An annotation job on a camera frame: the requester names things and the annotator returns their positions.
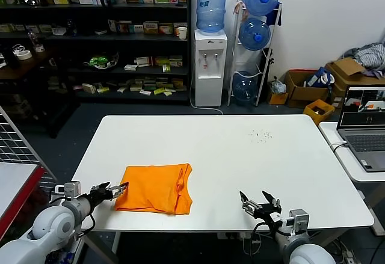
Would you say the white dispenser power cord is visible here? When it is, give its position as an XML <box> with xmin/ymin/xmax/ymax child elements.
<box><xmin>189</xmin><ymin>65</ymin><xmax>225</xmax><ymax>116</ymax></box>

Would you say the dark blue hanging cloth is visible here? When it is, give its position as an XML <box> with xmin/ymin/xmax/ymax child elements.
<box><xmin>264</xmin><ymin>1</ymin><xmax>283</xmax><ymax>26</ymax></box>

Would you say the dark blue bottle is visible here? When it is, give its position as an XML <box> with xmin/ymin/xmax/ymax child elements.
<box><xmin>66</xmin><ymin>19</ymin><xmax>78</xmax><ymax>37</ymax></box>

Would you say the crumpled clear plastic bag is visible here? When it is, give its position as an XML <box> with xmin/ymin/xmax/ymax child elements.
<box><xmin>269</xmin><ymin>76</ymin><xmax>287</xmax><ymax>94</ymax></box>

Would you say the white jug rack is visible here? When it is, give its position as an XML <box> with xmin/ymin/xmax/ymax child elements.
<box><xmin>227</xmin><ymin>0</ymin><xmax>283</xmax><ymax>108</ymax></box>

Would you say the black stand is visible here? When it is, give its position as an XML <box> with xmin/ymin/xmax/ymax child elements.
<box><xmin>260</xmin><ymin>48</ymin><xmax>276</xmax><ymax>96</ymax></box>

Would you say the small cardboard box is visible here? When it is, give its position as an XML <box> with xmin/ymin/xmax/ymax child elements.
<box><xmin>267</xmin><ymin>91</ymin><xmax>289</xmax><ymax>105</ymax></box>

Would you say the pile of grey clothes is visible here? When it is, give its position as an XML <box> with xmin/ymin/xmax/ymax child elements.
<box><xmin>342</xmin><ymin>43</ymin><xmax>385</xmax><ymax>80</ymax></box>

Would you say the white power strip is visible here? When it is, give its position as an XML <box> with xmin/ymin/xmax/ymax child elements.
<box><xmin>217</xmin><ymin>232</ymin><xmax>261</xmax><ymax>242</ymax></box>

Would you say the black box device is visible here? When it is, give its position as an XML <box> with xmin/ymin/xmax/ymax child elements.
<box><xmin>1</xmin><ymin>46</ymin><xmax>20</xmax><ymax>69</ymax></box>

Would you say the white laptop cable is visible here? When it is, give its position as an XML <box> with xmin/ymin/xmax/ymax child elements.
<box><xmin>330</xmin><ymin>140</ymin><xmax>348</xmax><ymax>152</ymax></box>

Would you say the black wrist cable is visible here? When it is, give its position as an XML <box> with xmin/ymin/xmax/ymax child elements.
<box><xmin>78</xmin><ymin>211</ymin><xmax>96</xmax><ymax>239</ymax></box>
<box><xmin>251</xmin><ymin>221</ymin><xmax>271</xmax><ymax>256</ymax></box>

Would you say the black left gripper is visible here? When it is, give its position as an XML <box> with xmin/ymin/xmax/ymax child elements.
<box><xmin>87</xmin><ymin>181</ymin><xmax>130</xmax><ymax>207</ymax></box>

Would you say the small white side table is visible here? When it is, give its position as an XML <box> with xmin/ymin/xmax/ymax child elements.
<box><xmin>318</xmin><ymin>121</ymin><xmax>385</xmax><ymax>236</ymax></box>

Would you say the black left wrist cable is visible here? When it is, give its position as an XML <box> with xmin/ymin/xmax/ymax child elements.
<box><xmin>78</xmin><ymin>211</ymin><xmax>96</xmax><ymax>239</ymax></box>

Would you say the wide open cardboard box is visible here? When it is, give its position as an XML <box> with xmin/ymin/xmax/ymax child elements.
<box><xmin>284</xmin><ymin>69</ymin><xmax>330</xmax><ymax>109</ymax></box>

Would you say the white wire grid panel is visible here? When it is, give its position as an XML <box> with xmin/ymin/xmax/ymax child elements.
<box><xmin>0</xmin><ymin>105</ymin><xmax>58</xmax><ymax>188</ymax></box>

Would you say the large white table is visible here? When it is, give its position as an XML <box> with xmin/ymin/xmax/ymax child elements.
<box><xmin>51</xmin><ymin>114</ymin><xmax>375</xmax><ymax>233</ymax></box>

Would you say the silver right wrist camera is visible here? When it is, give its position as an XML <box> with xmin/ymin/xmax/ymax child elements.
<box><xmin>288</xmin><ymin>209</ymin><xmax>310</xmax><ymax>235</ymax></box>

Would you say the white water dispenser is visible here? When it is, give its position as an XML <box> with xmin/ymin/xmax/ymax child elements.
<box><xmin>194</xmin><ymin>29</ymin><xmax>229</xmax><ymax>108</ymax></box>

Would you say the yellow plastic bin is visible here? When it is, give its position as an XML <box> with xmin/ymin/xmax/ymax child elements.
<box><xmin>303</xmin><ymin>98</ymin><xmax>336</xmax><ymax>126</ymax></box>

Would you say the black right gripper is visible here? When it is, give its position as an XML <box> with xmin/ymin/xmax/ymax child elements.
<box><xmin>239</xmin><ymin>189</ymin><xmax>285</xmax><ymax>224</ymax></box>

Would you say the labelled blue water jug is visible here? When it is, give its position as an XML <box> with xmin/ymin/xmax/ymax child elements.
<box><xmin>196</xmin><ymin>0</ymin><xmax>228</xmax><ymax>35</ymax></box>

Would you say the grey laptop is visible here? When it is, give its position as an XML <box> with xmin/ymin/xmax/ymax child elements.
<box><xmin>336</xmin><ymin>85</ymin><xmax>385</xmax><ymax>173</ymax></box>

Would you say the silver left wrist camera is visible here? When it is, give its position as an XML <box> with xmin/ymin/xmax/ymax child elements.
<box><xmin>55</xmin><ymin>181</ymin><xmax>82</xmax><ymax>201</ymax></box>

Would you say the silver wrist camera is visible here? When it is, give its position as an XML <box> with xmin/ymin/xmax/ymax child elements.
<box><xmin>288</xmin><ymin>209</ymin><xmax>310</xmax><ymax>235</ymax></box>
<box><xmin>55</xmin><ymin>181</ymin><xmax>82</xmax><ymax>201</ymax></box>

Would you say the blue shopping bag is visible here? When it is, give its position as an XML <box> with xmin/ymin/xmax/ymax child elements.
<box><xmin>305</xmin><ymin>67</ymin><xmax>336</xmax><ymax>89</ymax></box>

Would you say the red and white cart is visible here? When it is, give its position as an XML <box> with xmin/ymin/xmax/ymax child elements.
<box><xmin>0</xmin><ymin>162</ymin><xmax>58</xmax><ymax>247</ymax></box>

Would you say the cardboard box with open flap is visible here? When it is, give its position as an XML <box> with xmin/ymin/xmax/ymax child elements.
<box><xmin>326</xmin><ymin>58</ymin><xmax>385</xmax><ymax>108</ymax></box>

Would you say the brown wooden table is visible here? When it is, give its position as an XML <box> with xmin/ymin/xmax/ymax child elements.
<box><xmin>0</xmin><ymin>46</ymin><xmax>81</xmax><ymax>138</ymax></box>

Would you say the orange t-shirt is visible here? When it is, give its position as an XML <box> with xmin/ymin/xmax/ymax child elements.
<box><xmin>114</xmin><ymin>163</ymin><xmax>193</xmax><ymax>216</ymax></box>

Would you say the black shelving unit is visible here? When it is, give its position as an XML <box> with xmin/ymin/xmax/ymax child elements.
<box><xmin>0</xmin><ymin>0</ymin><xmax>192</xmax><ymax>106</ymax></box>

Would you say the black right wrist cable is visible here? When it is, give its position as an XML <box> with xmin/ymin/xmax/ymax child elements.
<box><xmin>251</xmin><ymin>221</ymin><xmax>271</xmax><ymax>256</ymax></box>

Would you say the green and white bowl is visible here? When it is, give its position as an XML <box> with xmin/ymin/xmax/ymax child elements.
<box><xmin>83</xmin><ymin>52</ymin><xmax>120</xmax><ymax>72</ymax></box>

